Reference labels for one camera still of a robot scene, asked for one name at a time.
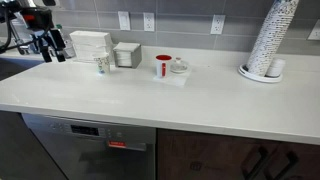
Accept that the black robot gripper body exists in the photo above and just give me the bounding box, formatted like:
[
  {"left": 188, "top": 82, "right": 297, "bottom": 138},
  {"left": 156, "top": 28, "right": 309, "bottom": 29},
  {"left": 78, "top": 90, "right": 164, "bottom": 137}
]
[{"left": 20, "top": 7, "right": 54, "bottom": 37}]

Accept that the white mug red interior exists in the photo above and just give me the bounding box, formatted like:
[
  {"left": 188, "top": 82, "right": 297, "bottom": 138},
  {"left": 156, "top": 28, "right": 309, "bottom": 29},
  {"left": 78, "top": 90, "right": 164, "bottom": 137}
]
[{"left": 156, "top": 55, "right": 172, "bottom": 78}]

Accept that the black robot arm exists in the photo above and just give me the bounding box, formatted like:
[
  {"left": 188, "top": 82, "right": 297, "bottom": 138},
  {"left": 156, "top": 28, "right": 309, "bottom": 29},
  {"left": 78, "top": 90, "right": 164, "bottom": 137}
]
[{"left": 0, "top": 0, "right": 66, "bottom": 63}]

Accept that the clear plastic bottle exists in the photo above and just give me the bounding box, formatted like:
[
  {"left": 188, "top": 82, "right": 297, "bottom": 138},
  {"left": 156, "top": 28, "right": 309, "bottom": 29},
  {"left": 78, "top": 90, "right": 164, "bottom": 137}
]
[{"left": 56, "top": 24, "right": 75, "bottom": 59}]

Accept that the chrome faucet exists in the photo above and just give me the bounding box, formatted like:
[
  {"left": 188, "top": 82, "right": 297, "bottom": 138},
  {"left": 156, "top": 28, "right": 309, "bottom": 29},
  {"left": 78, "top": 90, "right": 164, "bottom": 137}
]
[{"left": 7, "top": 20, "right": 30, "bottom": 55}]

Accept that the stack of white paper towels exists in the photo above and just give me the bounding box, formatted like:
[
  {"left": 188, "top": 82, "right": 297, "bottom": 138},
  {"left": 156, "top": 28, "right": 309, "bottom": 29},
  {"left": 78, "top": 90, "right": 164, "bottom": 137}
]
[{"left": 70, "top": 31, "right": 114, "bottom": 61}]

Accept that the patterned paper cup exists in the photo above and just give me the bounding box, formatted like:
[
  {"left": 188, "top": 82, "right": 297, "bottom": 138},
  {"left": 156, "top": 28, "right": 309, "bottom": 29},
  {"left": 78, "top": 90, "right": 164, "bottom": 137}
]
[{"left": 93, "top": 52, "right": 110, "bottom": 74}]

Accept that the grey napkin dispenser box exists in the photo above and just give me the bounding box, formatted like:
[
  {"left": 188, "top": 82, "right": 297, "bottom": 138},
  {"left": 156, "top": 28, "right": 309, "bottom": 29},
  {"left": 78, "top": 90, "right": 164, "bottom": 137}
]
[{"left": 113, "top": 42, "right": 142, "bottom": 69}]

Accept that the white outlet left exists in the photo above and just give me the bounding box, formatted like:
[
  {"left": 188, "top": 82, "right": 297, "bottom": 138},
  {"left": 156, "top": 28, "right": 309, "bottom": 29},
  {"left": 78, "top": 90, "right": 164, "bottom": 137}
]
[{"left": 143, "top": 13, "right": 155, "bottom": 32}]

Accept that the white outlet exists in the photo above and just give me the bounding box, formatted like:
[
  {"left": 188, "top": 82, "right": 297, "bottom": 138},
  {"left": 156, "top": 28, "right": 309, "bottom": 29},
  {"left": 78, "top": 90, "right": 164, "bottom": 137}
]
[
  {"left": 143, "top": 13, "right": 155, "bottom": 32},
  {"left": 210, "top": 15, "right": 225, "bottom": 35},
  {"left": 308, "top": 19, "right": 320, "bottom": 40}
]

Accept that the stainless steel dishwasher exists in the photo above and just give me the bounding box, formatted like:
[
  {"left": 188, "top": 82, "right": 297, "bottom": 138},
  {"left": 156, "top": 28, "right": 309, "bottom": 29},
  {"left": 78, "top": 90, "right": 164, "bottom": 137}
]
[{"left": 22, "top": 113, "right": 156, "bottom": 180}]

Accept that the white paper napkin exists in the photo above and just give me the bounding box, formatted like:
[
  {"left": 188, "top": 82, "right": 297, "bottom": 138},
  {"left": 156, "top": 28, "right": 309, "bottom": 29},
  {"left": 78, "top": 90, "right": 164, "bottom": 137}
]
[{"left": 153, "top": 70, "right": 191, "bottom": 87}]

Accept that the white outlet middle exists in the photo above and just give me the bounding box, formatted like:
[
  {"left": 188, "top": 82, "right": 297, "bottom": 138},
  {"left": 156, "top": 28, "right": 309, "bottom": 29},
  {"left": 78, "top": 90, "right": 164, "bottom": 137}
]
[{"left": 210, "top": 15, "right": 225, "bottom": 35}]

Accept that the dark wood cabinet door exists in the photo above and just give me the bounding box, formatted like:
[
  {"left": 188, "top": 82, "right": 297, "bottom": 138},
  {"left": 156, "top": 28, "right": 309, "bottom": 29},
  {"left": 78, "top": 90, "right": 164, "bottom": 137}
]
[{"left": 157, "top": 129, "right": 320, "bottom": 180}]

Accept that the white round cup tray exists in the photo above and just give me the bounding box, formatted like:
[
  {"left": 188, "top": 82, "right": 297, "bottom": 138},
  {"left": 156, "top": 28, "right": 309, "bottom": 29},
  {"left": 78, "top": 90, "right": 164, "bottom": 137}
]
[{"left": 238, "top": 64, "right": 283, "bottom": 83}]

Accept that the tall stack of paper cups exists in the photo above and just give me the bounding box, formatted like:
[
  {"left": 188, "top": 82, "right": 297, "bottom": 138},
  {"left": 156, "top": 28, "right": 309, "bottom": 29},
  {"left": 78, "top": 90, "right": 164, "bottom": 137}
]
[{"left": 246, "top": 0, "right": 300, "bottom": 76}]

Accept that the short stack of white lids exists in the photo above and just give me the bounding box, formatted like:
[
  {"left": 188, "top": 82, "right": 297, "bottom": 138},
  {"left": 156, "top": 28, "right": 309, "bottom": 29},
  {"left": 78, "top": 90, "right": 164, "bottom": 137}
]
[{"left": 266, "top": 58, "right": 286, "bottom": 77}]

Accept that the white outlet right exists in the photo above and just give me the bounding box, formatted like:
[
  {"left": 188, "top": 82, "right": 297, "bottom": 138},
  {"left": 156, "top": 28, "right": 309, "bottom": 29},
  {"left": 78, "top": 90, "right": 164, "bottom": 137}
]
[{"left": 308, "top": 19, "right": 320, "bottom": 40}]

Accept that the white light switch plate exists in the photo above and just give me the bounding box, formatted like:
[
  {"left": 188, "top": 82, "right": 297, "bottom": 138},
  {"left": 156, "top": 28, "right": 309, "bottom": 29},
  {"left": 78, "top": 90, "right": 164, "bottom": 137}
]
[{"left": 118, "top": 11, "right": 131, "bottom": 30}]

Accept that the black cabinet handle left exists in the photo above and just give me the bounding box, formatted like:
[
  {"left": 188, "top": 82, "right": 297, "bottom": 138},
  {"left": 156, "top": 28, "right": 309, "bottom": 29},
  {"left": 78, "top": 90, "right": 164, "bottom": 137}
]
[{"left": 241, "top": 146, "right": 269, "bottom": 180}]

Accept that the black cabinet handle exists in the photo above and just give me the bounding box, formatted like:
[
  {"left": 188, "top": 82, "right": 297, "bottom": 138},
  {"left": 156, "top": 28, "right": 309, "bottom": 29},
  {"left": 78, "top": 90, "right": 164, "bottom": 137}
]
[
  {"left": 263, "top": 151, "right": 299, "bottom": 180},
  {"left": 241, "top": 146, "right": 269, "bottom": 180}
]

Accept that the black cabinet handle right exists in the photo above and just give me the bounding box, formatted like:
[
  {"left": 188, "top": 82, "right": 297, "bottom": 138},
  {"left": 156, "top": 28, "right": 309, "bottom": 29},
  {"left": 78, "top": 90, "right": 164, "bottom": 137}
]
[{"left": 263, "top": 151, "right": 299, "bottom": 180}]

